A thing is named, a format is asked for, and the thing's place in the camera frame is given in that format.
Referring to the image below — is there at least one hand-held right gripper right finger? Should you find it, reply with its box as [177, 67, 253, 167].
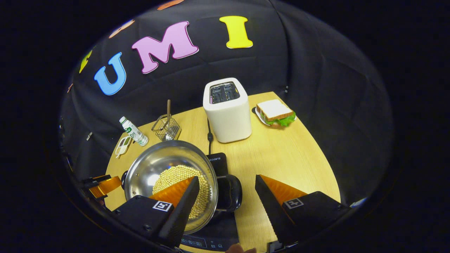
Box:
[254, 174, 353, 247]

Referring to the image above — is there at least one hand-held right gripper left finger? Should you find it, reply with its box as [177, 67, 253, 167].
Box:
[112, 176, 200, 248]

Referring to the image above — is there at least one pile of soybeans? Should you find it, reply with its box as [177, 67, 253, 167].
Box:
[152, 164, 212, 220]

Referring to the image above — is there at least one stainless steel pot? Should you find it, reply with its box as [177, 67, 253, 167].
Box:
[120, 140, 243, 235]

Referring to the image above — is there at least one black induction cooktop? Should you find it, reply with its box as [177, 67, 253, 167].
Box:
[181, 152, 240, 252]

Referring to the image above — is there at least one white divided seasoning tray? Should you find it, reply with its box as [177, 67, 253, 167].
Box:
[114, 136, 133, 159]

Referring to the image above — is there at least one white plastic bottle green label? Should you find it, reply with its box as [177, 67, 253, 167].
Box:
[118, 116, 150, 147]

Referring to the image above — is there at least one small white plate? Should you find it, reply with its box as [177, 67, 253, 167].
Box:
[251, 106, 270, 127]

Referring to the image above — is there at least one sandwich with lettuce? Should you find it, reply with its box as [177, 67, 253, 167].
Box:
[256, 99, 297, 128]

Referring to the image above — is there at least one white toaster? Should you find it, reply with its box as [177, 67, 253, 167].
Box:
[202, 77, 252, 144]

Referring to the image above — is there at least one wire utensil holder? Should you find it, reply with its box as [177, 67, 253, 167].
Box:
[151, 114, 182, 142]

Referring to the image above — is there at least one black toaster cable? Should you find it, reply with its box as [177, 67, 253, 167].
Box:
[206, 119, 214, 155]

